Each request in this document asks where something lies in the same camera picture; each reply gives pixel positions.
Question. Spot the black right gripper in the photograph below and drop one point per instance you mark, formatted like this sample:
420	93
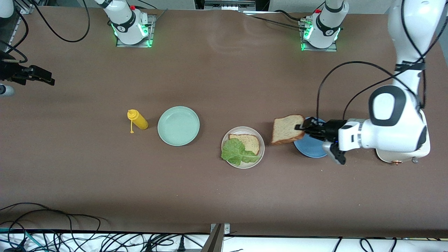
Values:
13	72

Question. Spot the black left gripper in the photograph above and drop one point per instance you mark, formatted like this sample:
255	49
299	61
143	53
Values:
328	130

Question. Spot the brown bread slice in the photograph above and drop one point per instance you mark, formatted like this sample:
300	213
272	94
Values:
285	129
250	141

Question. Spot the green lettuce leaf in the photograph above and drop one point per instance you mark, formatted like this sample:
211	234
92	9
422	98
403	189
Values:
234	150

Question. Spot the yellow squeeze bottle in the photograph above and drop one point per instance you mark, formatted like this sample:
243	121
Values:
140	120

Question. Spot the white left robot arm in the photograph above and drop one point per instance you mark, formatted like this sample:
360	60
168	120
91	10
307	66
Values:
395	115

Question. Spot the blue plate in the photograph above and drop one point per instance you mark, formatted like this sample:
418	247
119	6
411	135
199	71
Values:
309	148

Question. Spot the beige plate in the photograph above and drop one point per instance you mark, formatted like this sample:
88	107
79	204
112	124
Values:
245	130

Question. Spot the mint green plate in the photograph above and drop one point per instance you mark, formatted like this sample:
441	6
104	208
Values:
178	126

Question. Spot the white toaster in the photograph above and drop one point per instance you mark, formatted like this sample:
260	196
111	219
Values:
402	156

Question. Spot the grey metal device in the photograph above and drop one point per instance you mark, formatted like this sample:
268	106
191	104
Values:
227	4

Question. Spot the grey metal beam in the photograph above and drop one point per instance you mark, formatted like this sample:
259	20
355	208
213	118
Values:
213	243

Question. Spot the black power plug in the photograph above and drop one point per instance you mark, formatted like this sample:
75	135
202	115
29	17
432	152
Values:
181	243

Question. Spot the aluminium frame rail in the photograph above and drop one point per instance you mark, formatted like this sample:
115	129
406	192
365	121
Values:
15	28

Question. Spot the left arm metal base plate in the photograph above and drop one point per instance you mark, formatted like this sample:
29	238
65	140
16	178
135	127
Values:
320	49

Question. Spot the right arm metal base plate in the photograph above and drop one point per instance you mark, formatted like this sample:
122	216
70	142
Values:
133	45

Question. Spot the grey metal bracket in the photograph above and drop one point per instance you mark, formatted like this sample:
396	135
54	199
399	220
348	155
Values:
226	229

